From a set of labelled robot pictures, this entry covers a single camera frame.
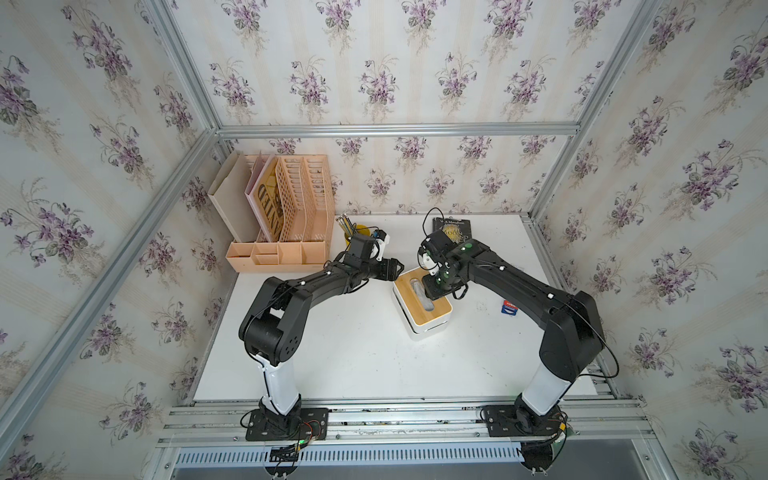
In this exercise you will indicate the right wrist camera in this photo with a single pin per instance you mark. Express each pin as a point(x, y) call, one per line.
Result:
point(424, 260)

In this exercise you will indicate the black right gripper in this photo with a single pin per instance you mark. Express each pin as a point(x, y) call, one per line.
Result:
point(431, 291)

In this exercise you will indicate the yellow pen cup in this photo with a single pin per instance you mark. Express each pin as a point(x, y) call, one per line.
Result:
point(361, 230)

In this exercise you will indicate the pink desk file organizer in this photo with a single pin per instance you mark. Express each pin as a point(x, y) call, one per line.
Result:
point(308, 205)

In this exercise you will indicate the brown book in organizer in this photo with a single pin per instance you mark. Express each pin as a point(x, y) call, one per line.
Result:
point(262, 193)

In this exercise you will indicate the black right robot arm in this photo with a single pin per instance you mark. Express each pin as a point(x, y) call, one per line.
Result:
point(572, 329)

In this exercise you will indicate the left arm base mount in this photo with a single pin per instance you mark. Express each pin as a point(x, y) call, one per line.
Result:
point(300, 425)

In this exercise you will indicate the toothpaste tube box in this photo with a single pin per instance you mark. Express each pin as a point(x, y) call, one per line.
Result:
point(509, 309)

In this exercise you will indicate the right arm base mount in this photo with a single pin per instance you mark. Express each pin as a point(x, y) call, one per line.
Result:
point(516, 420)

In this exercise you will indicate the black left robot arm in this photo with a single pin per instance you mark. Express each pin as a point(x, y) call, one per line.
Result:
point(274, 325)

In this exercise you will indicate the white tissue box base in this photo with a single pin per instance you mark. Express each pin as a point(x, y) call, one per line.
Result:
point(419, 323)

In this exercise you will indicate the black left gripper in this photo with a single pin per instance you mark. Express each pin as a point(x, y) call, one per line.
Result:
point(388, 272)

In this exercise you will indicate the white bamboo tissue box lid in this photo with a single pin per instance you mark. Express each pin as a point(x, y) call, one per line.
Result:
point(412, 278)

